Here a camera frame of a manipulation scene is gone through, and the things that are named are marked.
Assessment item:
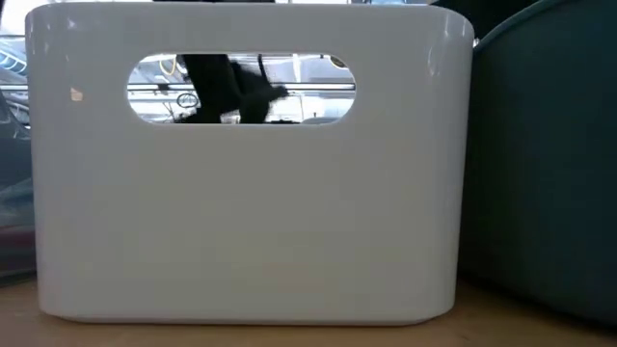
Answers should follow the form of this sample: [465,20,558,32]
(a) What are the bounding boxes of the silver horizontal rail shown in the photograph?
[0,83,357,93]

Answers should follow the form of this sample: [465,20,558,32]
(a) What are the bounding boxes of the white plastic bin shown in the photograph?
[24,1,475,326]

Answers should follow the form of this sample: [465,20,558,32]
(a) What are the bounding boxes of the teal plastic bin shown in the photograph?
[457,0,617,327]

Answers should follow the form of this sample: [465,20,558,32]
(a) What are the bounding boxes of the blue white striped object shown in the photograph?
[0,38,28,76]

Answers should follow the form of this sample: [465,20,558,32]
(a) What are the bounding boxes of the clear plastic toiletry bag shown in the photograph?
[0,91,38,285]

